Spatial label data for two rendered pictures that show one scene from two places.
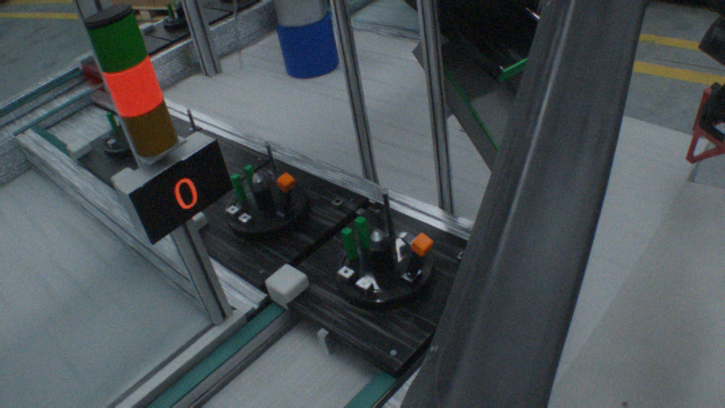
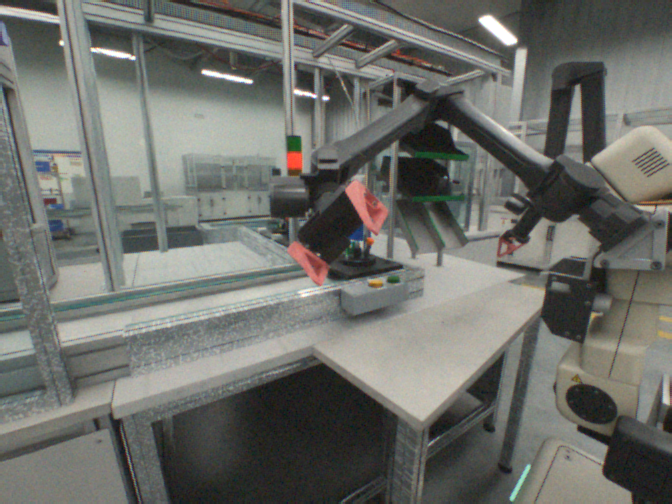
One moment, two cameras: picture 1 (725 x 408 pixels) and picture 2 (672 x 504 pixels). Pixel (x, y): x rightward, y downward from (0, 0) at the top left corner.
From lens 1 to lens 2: 0.55 m
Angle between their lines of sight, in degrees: 25
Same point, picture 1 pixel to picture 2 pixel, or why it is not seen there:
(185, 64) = not seen: hidden behind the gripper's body
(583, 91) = (394, 115)
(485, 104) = (411, 222)
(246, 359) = (298, 276)
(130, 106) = (292, 164)
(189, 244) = (294, 225)
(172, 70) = not seen: hidden behind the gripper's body
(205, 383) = (280, 275)
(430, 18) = (393, 180)
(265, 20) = not seen: hidden behind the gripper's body
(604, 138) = (396, 122)
